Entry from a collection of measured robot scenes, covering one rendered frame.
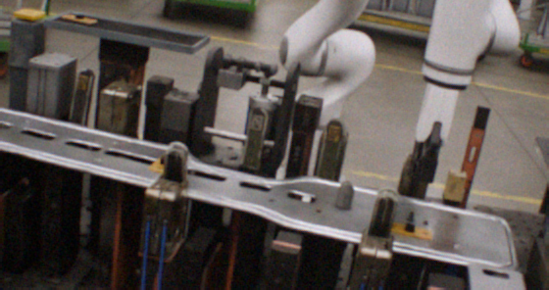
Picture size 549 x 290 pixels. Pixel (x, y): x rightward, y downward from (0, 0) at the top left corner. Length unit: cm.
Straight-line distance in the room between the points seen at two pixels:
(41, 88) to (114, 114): 18
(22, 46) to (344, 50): 77
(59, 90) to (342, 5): 64
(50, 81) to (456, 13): 86
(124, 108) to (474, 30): 73
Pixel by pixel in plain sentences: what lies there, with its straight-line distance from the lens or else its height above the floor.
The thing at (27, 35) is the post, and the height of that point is 111.
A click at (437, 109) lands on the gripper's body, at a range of 122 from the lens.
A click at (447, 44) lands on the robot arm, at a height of 135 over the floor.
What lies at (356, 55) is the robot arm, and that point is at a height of 117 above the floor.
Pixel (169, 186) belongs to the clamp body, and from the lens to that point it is 124.
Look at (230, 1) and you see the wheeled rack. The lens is 747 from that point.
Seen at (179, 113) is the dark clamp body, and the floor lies 105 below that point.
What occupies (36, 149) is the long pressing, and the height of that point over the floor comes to 100.
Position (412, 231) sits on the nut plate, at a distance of 134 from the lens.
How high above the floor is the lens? 155
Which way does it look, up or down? 19 degrees down
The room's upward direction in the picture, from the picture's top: 10 degrees clockwise
